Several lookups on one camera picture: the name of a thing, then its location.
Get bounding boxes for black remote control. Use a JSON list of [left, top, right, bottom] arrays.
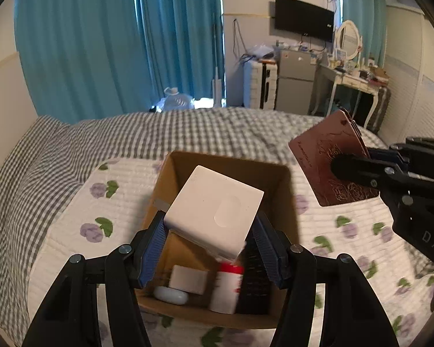
[[237, 239, 272, 315]]

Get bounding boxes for brown cardboard box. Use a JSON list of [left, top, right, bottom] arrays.
[[135, 151, 300, 329]]

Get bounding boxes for white dressing table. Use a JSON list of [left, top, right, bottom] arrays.
[[309, 63, 380, 127]]

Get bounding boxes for blue curtain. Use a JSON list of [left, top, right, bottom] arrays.
[[14, 0, 149, 125], [338, 0, 387, 67], [135, 0, 225, 105]]

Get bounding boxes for white bottle red label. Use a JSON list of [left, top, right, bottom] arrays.
[[209, 262, 244, 314]]

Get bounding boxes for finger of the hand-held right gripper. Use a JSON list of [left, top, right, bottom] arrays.
[[253, 211, 400, 347], [22, 210, 167, 347], [369, 137, 434, 179], [330, 154, 407, 189]]

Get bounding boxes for grey checked bed sheet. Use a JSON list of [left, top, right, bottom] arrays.
[[0, 108, 387, 329]]

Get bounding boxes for white plug-in device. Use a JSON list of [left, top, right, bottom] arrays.
[[164, 165, 264, 261]]

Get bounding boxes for white louvered wardrobe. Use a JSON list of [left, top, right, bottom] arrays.
[[380, 3, 434, 160]]

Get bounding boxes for clear plastic bag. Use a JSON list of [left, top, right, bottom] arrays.
[[248, 43, 277, 62]]

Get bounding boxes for grey small fridge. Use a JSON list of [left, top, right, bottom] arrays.
[[275, 50, 317, 114]]

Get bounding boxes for black wall television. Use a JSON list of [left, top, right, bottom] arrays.
[[275, 0, 335, 43]]

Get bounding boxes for hanging wall cable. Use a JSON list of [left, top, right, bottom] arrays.
[[233, 18, 247, 58]]

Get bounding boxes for white oval mirror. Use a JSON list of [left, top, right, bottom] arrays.
[[334, 21, 362, 62]]

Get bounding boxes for white charger adapter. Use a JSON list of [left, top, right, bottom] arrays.
[[168, 265, 208, 295]]

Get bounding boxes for white floral quilted mat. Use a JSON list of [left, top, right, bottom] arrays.
[[29, 157, 434, 347]]

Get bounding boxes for brown embossed book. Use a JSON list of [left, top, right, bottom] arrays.
[[288, 110, 380, 207]]

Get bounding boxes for clear water jug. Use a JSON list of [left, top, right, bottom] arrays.
[[158, 87, 195, 111]]

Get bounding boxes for light blue earbud case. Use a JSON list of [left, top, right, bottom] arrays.
[[154, 286, 189, 305]]

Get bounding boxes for dark suitcase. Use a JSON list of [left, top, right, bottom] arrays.
[[365, 87, 391, 132]]

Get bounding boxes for white suitcase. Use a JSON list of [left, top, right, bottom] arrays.
[[243, 61, 278, 110]]

